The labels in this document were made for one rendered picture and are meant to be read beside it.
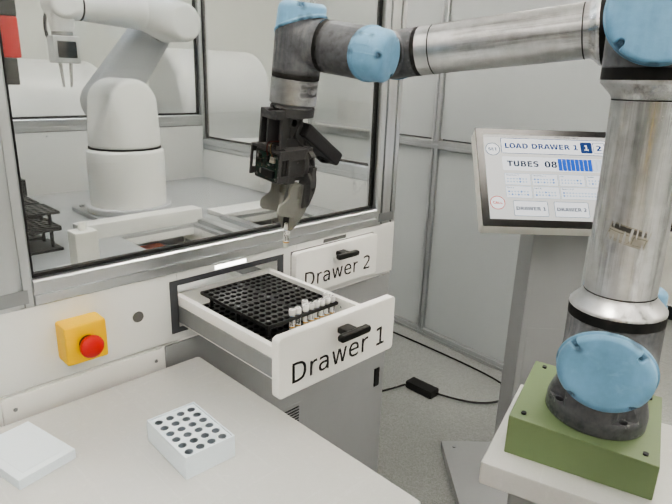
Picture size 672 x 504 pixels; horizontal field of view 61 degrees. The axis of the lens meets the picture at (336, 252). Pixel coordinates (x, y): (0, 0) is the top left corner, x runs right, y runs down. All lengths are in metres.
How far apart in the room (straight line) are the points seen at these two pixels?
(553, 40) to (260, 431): 0.74
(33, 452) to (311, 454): 0.42
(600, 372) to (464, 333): 2.21
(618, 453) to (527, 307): 0.89
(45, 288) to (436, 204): 2.18
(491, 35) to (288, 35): 0.29
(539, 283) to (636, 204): 1.06
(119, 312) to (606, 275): 0.83
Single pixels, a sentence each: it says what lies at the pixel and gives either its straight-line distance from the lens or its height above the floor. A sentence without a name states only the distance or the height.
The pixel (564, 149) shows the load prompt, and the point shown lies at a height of 1.15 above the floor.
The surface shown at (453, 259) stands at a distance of 2.90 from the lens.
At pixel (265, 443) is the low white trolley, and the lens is 0.97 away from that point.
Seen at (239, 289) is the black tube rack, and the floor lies 0.90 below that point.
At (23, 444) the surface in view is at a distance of 1.03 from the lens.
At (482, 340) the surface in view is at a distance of 2.91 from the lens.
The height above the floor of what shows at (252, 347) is 0.87.
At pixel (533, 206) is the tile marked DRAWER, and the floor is 1.01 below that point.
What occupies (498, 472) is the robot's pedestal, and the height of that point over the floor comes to 0.75.
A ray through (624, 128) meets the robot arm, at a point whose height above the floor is 1.28.
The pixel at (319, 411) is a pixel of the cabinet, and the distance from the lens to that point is 1.61.
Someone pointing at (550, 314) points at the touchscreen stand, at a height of 0.67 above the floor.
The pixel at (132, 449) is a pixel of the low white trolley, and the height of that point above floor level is 0.76.
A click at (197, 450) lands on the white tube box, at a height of 0.80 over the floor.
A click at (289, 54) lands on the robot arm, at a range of 0.89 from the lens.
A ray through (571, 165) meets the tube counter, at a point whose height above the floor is 1.11.
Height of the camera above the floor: 1.33
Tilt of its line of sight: 17 degrees down
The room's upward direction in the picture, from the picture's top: 2 degrees clockwise
